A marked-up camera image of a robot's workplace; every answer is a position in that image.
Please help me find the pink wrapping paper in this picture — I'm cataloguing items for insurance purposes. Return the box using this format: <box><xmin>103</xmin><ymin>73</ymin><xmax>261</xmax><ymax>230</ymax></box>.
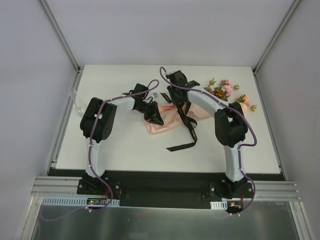
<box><xmin>144</xmin><ymin>103</ymin><xmax>212</xmax><ymax>135</ymax></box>

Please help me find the black ribbon gold lettering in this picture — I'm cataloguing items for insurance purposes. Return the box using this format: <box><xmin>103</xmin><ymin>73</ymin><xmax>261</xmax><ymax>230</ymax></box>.
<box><xmin>166</xmin><ymin>99</ymin><xmax>198</xmax><ymax>152</ymax></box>

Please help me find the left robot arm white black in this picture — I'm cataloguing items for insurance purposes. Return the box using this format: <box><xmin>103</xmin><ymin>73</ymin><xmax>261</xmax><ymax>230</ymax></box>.
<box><xmin>80</xmin><ymin>83</ymin><xmax>164</xmax><ymax>195</ymax></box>

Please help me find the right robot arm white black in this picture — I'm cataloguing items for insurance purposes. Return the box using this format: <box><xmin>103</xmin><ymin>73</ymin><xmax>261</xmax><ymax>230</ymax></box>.
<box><xmin>159</xmin><ymin>67</ymin><xmax>248</xmax><ymax>199</ymax></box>

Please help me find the clear glass vase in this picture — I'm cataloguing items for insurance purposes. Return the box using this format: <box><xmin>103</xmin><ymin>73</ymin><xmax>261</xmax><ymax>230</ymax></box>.
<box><xmin>67</xmin><ymin>87</ymin><xmax>87</xmax><ymax>117</ymax></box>

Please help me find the artificial flower bouquet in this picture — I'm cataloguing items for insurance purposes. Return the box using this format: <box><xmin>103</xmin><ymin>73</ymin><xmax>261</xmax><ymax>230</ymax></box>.
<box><xmin>204</xmin><ymin>78</ymin><xmax>258</xmax><ymax>114</ymax></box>

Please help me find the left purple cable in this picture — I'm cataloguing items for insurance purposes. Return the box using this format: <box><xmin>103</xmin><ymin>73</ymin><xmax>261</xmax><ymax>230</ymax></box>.
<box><xmin>39</xmin><ymin>79</ymin><xmax>160</xmax><ymax>222</ymax></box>

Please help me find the purple cable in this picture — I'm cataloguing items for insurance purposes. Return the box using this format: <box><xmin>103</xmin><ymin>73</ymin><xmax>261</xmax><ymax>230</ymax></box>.
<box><xmin>39</xmin><ymin>79</ymin><xmax>160</xmax><ymax>222</ymax></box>
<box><xmin>159</xmin><ymin>66</ymin><xmax>258</xmax><ymax>218</ymax></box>

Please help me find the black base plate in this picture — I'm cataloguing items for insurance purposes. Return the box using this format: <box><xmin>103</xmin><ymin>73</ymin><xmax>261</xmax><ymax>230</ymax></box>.
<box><xmin>46</xmin><ymin>167</ymin><xmax>287</xmax><ymax>210</ymax></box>

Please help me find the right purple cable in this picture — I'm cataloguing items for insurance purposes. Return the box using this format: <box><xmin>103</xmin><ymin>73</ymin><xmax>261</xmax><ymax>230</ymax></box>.
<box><xmin>159</xmin><ymin>66</ymin><xmax>258</xmax><ymax>218</ymax></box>

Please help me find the left aluminium corner post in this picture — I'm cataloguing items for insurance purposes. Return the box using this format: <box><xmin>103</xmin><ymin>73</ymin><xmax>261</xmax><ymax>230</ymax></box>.
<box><xmin>37</xmin><ymin>0</ymin><xmax>85</xmax><ymax>73</ymax></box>

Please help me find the aluminium corner post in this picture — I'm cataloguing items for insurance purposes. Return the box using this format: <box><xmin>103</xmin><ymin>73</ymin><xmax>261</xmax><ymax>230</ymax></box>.
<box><xmin>37</xmin><ymin>0</ymin><xmax>85</xmax><ymax>73</ymax></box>
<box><xmin>252</xmin><ymin>0</ymin><xmax>303</xmax><ymax>76</ymax></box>

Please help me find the right white cable duct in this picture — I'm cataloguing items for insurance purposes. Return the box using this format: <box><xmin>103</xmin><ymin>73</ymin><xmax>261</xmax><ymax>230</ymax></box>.
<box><xmin>210</xmin><ymin>200</ymin><xmax>228</xmax><ymax>211</ymax></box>

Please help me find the white cable duct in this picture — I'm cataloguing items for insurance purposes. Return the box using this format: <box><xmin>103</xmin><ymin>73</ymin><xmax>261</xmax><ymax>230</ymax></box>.
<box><xmin>210</xmin><ymin>200</ymin><xmax>228</xmax><ymax>211</ymax></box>
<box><xmin>42</xmin><ymin>196</ymin><xmax>120</xmax><ymax>208</ymax></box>

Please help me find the aluminium front rail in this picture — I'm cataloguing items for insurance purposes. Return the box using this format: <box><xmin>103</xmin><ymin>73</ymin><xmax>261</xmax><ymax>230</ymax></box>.
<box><xmin>31</xmin><ymin>176</ymin><xmax>302</xmax><ymax>202</ymax></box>

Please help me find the left white cable duct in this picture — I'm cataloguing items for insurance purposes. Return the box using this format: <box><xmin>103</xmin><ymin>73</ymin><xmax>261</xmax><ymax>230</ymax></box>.
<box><xmin>42</xmin><ymin>196</ymin><xmax>120</xmax><ymax>208</ymax></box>

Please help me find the right aluminium corner post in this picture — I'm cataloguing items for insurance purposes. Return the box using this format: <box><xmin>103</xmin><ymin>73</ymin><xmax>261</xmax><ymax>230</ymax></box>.
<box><xmin>252</xmin><ymin>0</ymin><xmax>303</xmax><ymax>76</ymax></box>

